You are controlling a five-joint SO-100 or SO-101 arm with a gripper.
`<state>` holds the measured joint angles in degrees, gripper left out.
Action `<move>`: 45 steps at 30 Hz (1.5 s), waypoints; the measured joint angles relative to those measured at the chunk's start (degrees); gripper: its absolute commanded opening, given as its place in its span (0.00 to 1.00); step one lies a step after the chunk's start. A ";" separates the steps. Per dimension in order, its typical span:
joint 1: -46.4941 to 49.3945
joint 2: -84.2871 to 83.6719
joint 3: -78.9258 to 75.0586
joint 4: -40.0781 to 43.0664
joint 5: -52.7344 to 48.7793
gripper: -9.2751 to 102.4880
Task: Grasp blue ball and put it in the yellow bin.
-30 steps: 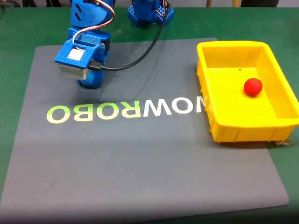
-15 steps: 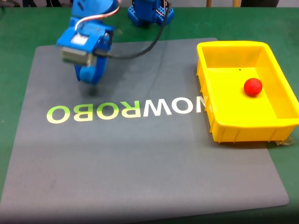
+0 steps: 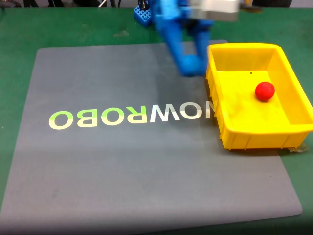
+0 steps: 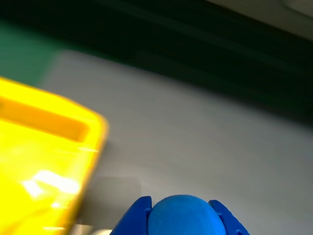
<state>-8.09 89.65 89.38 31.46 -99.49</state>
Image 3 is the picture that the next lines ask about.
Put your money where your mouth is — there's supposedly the silver camera box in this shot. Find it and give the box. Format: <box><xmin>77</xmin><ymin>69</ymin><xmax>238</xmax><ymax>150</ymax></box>
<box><xmin>188</xmin><ymin>0</ymin><xmax>240</xmax><ymax>22</ymax></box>

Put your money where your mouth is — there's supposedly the blue ball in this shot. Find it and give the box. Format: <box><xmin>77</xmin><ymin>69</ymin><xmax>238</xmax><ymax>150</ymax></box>
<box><xmin>180</xmin><ymin>54</ymin><xmax>205</xmax><ymax>77</ymax></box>

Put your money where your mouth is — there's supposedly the yellow plastic bin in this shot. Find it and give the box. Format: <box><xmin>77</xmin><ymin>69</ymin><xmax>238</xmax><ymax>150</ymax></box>
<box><xmin>204</xmin><ymin>43</ymin><xmax>313</xmax><ymax>151</ymax></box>

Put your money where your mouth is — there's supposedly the grey mat with NOWROBO print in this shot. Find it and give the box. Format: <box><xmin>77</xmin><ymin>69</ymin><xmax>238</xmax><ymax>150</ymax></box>
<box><xmin>0</xmin><ymin>39</ymin><xmax>303</xmax><ymax>234</ymax></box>

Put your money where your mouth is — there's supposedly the red ball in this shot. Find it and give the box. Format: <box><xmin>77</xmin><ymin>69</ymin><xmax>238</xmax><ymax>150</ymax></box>
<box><xmin>255</xmin><ymin>81</ymin><xmax>275</xmax><ymax>101</ymax></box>

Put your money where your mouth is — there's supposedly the clear tape piece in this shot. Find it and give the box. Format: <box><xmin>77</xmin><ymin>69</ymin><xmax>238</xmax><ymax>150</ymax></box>
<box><xmin>287</xmin><ymin>143</ymin><xmax>309</xmax><ymax>154</ymax></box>

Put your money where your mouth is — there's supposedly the blue grid block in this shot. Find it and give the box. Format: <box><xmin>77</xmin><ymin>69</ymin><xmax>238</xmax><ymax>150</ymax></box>
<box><xmin>133</xmin><ymin>4</ymin><xmax>154</xmax><ymax>28</ymax></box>

